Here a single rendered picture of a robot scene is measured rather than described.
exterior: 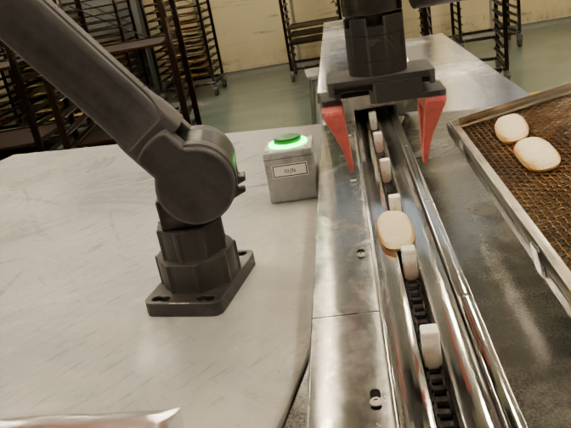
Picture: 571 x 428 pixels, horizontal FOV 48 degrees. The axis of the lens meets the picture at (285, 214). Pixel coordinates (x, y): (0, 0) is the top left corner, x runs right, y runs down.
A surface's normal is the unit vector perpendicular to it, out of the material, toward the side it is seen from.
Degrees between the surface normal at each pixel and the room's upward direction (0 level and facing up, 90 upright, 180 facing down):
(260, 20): 90
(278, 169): 90
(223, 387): 0
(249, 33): 90
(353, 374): 0
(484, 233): 0
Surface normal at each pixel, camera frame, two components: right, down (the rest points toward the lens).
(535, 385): -0.17, -0.92
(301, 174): -0.07, 0.37
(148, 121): -0.07, 0.15
